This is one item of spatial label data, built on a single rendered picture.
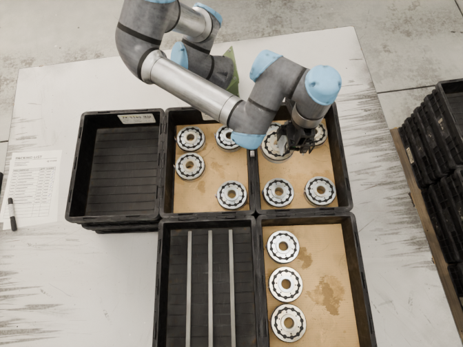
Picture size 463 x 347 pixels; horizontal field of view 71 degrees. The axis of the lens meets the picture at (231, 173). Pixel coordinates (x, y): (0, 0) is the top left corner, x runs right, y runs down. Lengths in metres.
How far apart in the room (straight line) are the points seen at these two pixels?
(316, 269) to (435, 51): 2.11
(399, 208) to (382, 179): 0.12
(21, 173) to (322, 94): 1.25
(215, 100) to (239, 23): 1.98
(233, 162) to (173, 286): 0.46
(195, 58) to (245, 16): 1.54
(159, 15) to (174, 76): 0.16
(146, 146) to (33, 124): 0.60
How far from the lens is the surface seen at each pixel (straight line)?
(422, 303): 1.34
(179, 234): 1.12
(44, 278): 1.41
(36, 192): 1.52
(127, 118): 1.26
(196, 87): 0.81
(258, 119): 0.75
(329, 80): 0.71
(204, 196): 1.14
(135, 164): 1.24
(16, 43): 3.18
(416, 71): 2.70
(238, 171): 1.16
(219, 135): 1.19
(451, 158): 1.81
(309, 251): 1.11
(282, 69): 0.73
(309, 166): 1.19
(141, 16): 0.91
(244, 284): 1.08
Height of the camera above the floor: 1.91
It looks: 69 degrees down
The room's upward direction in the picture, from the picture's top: 7 degrees counter-clockwise
